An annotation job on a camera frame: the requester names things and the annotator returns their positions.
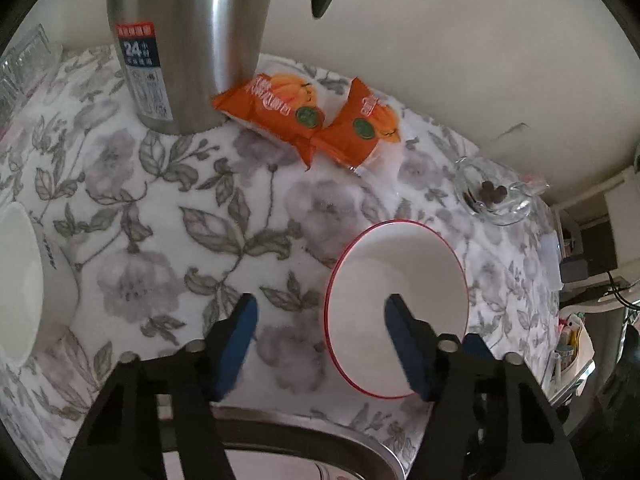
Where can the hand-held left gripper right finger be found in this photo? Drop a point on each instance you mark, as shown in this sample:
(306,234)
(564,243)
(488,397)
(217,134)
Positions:
(407,350)

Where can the orange snack packet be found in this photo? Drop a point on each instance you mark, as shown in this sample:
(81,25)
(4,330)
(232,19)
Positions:
(360,125)
(270,105)

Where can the dark dried fruits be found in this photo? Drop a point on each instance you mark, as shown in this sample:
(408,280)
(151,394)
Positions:
(492,192)

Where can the glass ashtray dish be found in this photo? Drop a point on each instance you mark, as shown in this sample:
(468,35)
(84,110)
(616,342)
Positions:
(515,210)

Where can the white shelf rack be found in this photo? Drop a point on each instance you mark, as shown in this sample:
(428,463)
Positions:
(620,220)

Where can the black charger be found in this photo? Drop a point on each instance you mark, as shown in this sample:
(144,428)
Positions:
(574,271)

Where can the grey floral tablecloth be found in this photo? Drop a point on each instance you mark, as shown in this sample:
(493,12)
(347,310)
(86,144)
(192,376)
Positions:
(150,185)

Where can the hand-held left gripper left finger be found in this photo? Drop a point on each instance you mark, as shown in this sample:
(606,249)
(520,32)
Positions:
(235,350)

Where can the strawberry print bowl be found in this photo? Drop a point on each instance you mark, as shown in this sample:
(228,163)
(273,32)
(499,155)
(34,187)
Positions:
(390,260)

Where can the small white cup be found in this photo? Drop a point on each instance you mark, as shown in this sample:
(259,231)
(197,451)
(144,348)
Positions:
(25,285)

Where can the stainless steel thermos jug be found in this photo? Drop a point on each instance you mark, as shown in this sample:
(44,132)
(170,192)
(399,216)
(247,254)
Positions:
(200,35)

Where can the stainless steel plate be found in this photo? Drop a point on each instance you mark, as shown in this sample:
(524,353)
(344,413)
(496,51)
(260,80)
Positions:
(350,435)

